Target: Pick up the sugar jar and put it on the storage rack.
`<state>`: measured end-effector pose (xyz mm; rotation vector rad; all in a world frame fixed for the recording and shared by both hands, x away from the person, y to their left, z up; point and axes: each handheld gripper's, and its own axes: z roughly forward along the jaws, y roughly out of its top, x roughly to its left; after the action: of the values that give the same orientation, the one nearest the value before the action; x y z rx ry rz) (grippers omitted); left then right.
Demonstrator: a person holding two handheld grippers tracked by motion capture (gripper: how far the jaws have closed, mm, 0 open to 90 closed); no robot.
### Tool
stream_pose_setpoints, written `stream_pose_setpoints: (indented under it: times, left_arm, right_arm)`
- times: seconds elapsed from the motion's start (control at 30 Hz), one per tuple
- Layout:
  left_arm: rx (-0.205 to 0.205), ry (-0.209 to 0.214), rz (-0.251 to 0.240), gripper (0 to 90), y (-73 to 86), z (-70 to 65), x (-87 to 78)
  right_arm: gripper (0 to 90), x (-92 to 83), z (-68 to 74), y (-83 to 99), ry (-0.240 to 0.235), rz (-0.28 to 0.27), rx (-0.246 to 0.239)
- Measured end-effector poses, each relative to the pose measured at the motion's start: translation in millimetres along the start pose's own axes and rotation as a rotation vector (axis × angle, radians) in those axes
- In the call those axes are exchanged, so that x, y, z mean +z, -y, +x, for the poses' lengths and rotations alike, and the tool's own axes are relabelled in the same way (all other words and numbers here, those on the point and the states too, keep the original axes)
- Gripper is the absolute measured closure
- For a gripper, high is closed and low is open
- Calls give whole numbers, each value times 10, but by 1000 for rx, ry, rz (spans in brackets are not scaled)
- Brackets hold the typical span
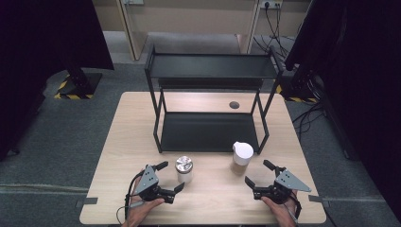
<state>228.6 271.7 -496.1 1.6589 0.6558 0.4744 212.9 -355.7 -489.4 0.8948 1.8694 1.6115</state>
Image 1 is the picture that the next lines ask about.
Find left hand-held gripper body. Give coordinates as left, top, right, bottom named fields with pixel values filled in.
left=134, top=164, right=176, bottom=204

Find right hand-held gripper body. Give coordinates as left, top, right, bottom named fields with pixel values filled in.
left=253, top=169, right=312, bottom=205

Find glass jar with metal lid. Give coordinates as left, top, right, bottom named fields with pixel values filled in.
left=174, top=155, right=194, bottom=184

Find white cup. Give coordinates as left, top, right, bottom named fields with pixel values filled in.
left=230, top=141, right=254, bottom=176

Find black metal two-tier rack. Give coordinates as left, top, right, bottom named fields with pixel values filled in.
left=144, top=44, right=285, bottom=155

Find person's right hand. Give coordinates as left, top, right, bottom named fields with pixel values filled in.
left=260, top=190, right=302, bottom=227

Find person's left hand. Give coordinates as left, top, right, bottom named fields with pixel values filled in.
left=121, top=169, right=166, bottom=227

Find grey tape piece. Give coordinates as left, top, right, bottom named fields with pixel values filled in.
left=75, top=197, right=99, bottom=209
left=307, top=194, right=331, bottom=209

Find black stand base striped tape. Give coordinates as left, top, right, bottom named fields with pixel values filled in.
left=54, top=67, right=104, bottom=100
left=275, top=70, right=320, bottom=104

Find grey floor strip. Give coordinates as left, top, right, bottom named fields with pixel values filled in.
left=0, top=183, right=90, bottom=195

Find black curtain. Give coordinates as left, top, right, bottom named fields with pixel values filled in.
left=285, top=0, right=401, bottom=221
left=0, top=0, right=115, bottom=162

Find white power socket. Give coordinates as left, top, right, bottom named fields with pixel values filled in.
left=259, top=0, right=284, bottom=9

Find left hand-held gripper cable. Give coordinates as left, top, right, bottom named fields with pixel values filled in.
left=115, top=172, right=146, bottom=225

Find hand-held gripper cable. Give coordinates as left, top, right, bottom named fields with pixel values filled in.
left=115, top=172, right=146, bottom=225
left=283, top=191, right=303, bottom=226

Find right hand-held gripper cable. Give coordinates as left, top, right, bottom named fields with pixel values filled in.
left=283, top=191, right=303, bottom=226

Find black floor cable bundle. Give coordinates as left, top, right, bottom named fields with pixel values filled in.
left=291, top=100, right=327, bottom=143

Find black power cables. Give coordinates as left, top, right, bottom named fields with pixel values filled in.
left=253, top=2, right=301, bottom=61

